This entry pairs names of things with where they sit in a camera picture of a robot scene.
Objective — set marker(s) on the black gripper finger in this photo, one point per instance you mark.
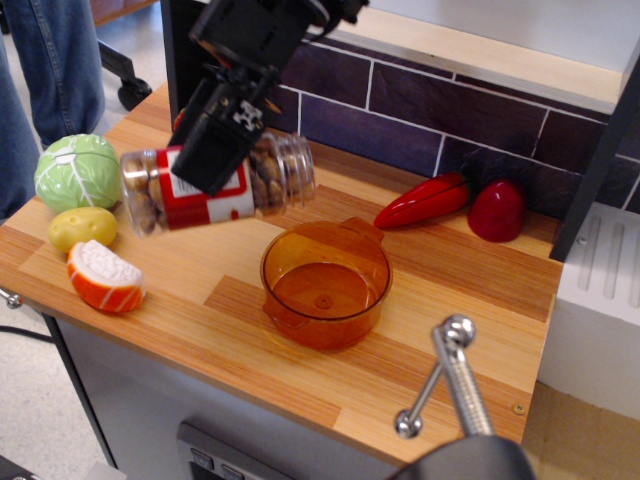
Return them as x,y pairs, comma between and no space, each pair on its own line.
194,129
235,128

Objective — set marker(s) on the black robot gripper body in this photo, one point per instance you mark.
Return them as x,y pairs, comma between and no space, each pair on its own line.
252,42

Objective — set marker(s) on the clear almond jar red label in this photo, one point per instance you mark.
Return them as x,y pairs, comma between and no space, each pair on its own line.
277,174

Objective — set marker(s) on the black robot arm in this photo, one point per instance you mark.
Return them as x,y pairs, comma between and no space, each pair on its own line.
345,10

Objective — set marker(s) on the orange transparent plastic pot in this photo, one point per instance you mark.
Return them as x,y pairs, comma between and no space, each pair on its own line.
325,282

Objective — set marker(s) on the red toy strawberry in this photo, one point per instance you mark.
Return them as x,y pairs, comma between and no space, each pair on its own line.
178,120

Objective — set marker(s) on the black office chair base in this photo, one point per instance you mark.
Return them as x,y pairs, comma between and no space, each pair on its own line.
133,90

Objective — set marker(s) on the green toy cabbage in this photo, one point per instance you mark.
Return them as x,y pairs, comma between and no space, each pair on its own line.
78,171

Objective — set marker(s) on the person in blue jeans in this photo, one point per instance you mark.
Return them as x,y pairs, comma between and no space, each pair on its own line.
58,51

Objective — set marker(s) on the yellow toy potato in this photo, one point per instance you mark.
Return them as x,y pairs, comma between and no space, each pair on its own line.
82,225

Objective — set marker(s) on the orange white salmon sushi toy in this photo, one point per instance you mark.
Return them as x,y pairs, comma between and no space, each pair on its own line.
103,279

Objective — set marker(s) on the red toy chili pepper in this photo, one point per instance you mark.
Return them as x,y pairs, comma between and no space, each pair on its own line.
441,195

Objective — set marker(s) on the small metal side knob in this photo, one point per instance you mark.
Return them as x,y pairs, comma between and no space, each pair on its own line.
13,301

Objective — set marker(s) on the dark red toy pepper half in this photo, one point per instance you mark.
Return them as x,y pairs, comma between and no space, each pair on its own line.
497,215

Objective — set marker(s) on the grey oven control panel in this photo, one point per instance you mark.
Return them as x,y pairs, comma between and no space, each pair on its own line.
206,457

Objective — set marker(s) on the wooden upper shelf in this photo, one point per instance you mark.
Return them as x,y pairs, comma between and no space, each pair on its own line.
575,52

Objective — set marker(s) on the metal clamp screw handle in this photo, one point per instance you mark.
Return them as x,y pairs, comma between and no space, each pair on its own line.
481,453

